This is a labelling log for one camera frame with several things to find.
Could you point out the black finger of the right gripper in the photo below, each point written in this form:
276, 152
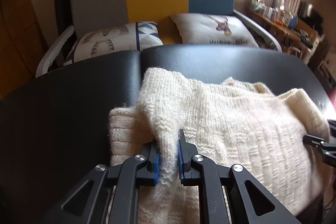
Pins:
320, 144

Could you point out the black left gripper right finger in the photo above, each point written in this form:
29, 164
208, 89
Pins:
228, 194

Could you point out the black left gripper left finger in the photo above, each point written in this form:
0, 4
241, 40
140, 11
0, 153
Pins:
104, 189

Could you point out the cream knitted sweater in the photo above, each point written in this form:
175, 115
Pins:
231, 123

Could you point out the black leather folding table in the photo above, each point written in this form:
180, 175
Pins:
54, 129

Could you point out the pink cloth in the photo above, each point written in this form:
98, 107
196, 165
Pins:
332, 97

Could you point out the cluttered wooden shelf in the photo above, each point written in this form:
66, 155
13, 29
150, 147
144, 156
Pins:
295, 36

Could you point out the cat print cushion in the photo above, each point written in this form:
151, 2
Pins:
136, 36

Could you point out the deer print cushion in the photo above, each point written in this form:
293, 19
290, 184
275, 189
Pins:
213, 29

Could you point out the black object behind sofa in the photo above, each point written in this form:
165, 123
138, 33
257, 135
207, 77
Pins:
64, 1

